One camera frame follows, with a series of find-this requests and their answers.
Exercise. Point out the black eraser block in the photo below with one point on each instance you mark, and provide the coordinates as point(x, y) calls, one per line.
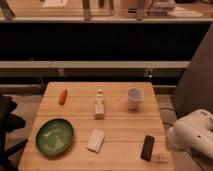
point(147, 149)

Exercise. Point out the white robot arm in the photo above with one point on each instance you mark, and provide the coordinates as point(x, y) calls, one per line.
point(194, 130)

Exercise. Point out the small white bottle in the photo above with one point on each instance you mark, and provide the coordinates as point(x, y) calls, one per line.
point(99, 105)

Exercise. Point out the white paper cup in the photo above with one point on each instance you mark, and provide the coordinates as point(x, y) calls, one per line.
point(135, 96)

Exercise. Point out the orange carrot toy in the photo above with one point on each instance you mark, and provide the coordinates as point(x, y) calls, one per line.
point(63, 97)

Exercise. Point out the white sponge block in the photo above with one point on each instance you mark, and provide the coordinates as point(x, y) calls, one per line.
point(95, 141)

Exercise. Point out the green ceramic bowl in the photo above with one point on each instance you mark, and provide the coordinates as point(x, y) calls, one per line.
point(54, 137)

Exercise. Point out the black office chair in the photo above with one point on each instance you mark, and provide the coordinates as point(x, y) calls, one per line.
point(8, 123)

